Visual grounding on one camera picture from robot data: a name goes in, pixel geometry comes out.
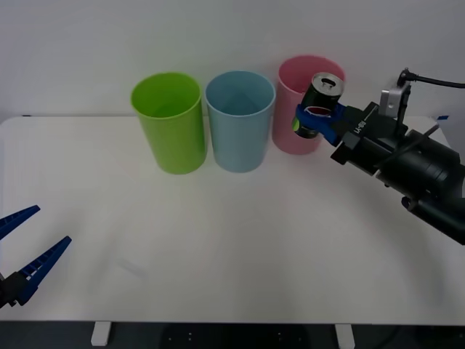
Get black drink can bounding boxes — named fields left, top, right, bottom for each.
left=293, top=71, right=345, bottom=140

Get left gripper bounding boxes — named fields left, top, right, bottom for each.
left=0, top=205, right=73, bottom=310

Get white table leg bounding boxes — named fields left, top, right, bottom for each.
left=90, top=321, right=110, bottom=347
left=334, top=323, right=356, bottom=349

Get pink plastic bin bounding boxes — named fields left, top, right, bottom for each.
left=276, top=54, right=347, bottom=156

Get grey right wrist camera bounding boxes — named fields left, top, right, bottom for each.
left=379, top=81, right=413, bottom=119

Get pale blue plastic bin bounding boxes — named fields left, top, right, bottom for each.
left=204, top=70, right=277, bottom=173

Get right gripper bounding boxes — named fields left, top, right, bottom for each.
left=292, top=101, right=408, bottom=177

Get green plastic bin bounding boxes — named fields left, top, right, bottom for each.
left=129, top=71, right=209, bottom=176

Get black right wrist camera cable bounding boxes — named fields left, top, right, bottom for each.
left=397, top=67, right=465, bottom=89

